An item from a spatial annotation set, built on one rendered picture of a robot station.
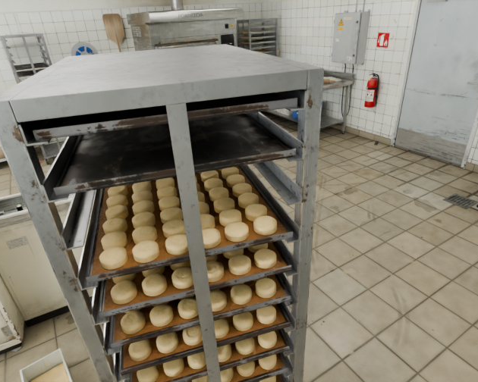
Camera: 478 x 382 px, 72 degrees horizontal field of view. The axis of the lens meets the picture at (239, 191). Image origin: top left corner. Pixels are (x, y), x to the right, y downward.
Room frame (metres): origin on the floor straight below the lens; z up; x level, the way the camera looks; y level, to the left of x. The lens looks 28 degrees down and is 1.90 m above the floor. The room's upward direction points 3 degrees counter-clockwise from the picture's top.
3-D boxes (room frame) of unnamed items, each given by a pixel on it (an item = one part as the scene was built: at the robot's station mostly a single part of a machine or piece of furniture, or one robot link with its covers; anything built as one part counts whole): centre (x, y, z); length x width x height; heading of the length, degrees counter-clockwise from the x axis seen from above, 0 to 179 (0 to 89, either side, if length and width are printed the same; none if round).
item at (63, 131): (0.79, 0.16, 1.77); 0.60 x 0.40 x 0.02; 15
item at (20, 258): (1.93, 1.33, 0.45); 0.70 x 0.34 x 0.90; 117
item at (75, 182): (0.79, 0.16, 1.68); 0.60 x 0.40 x 0.02; 15
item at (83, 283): (0.75, 0.36, 1.50); 0.64 x 0.03 x 0.03; 15
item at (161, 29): (6.12, 0.73, 1.00); 1.56 x 1.20 x 2.01; 120
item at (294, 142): (0.85, -0.02, 1.68); 0.64 x 0.03 x 0.03; 15
